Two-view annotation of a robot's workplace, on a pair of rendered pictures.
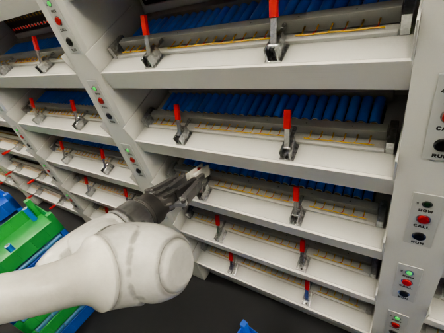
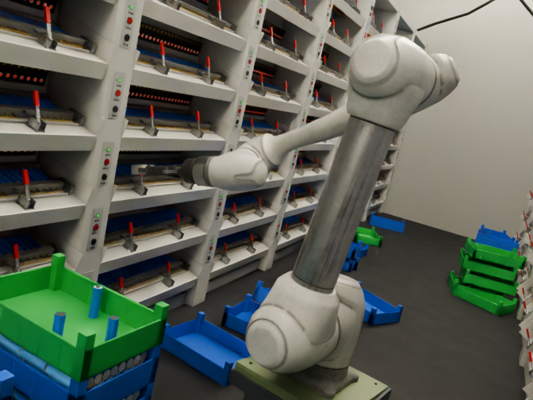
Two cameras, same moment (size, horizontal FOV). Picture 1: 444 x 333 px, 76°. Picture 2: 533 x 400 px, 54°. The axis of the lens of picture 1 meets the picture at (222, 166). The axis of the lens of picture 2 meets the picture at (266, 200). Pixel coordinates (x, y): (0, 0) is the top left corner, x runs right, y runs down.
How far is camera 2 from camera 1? 1.89 m
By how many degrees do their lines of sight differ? 98
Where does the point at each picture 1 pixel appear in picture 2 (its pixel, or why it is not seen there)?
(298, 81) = (214, 94)
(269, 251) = (159, 240)
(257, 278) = (137, 295)
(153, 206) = not seen: hidden behind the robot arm
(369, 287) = (200, 230)
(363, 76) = (227, 95)
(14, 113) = not seen: outside the picture
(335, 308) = (178, 278)
